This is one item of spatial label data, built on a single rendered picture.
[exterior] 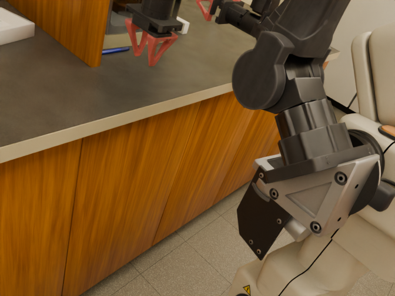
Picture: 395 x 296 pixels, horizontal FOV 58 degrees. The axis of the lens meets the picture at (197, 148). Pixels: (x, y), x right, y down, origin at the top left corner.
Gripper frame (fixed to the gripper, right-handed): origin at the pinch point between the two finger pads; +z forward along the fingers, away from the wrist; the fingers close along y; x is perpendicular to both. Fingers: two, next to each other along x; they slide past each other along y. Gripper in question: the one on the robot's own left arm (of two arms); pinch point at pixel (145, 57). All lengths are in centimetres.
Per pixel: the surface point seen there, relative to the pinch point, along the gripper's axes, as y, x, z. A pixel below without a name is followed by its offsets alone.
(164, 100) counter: 3.2, -14.3, 16.0
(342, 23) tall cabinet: 59, -325, 32
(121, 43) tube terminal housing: 33.0, -24.0, 14.7
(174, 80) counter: 10.4, -25.7, 16.0
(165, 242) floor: 8, -52, 110
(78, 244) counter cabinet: 6, 4, 66
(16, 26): 43.3, 4.4, 12.3
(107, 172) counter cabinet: 6.0, -1.8, 38.6
